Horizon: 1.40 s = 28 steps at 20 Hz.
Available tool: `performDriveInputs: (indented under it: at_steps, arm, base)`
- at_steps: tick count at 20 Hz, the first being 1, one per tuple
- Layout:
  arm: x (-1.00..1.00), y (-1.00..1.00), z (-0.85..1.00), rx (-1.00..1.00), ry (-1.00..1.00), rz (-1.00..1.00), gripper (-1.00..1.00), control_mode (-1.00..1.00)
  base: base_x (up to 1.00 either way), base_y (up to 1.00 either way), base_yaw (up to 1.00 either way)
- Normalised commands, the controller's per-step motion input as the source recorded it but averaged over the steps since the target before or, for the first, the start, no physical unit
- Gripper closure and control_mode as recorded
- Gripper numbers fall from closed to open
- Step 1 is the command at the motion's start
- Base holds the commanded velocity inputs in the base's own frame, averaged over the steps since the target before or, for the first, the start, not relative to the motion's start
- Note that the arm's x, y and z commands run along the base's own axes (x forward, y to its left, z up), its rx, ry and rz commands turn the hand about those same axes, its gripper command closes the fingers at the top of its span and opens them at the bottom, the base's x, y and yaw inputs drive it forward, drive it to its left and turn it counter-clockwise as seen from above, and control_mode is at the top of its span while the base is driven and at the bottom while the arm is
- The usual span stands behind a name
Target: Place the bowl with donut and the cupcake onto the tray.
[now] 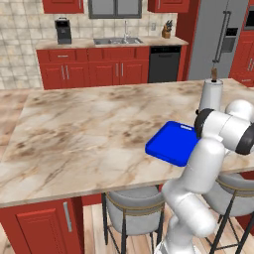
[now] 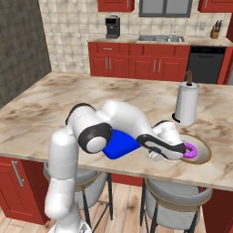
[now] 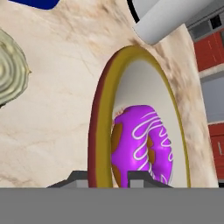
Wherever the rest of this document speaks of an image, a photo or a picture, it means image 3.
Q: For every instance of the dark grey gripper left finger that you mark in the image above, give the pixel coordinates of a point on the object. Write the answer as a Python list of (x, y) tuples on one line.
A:
[(78, 179)]

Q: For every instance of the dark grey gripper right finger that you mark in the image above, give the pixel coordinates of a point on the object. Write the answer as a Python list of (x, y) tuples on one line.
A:
[(140, 178)]

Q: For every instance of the yellow-rimmed red and white bowl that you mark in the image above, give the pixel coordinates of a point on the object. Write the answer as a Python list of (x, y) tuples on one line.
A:
[(103, 116)]

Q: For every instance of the purple frosted donut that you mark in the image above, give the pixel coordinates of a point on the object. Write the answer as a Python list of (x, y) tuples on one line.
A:
[(131, 140)]

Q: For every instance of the cream frosted cupcake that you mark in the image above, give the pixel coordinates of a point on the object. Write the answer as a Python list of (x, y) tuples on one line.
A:
[(10, 70)]

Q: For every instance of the blue tray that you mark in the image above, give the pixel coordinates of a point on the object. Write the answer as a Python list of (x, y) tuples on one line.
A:
[(35, 3)]

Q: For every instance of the red and grey cupboard run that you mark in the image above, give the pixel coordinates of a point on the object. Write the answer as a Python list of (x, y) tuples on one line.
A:
[(213, 87)]

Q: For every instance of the white and black round object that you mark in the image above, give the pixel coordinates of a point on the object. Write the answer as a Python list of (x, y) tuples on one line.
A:
[(163, 17)]

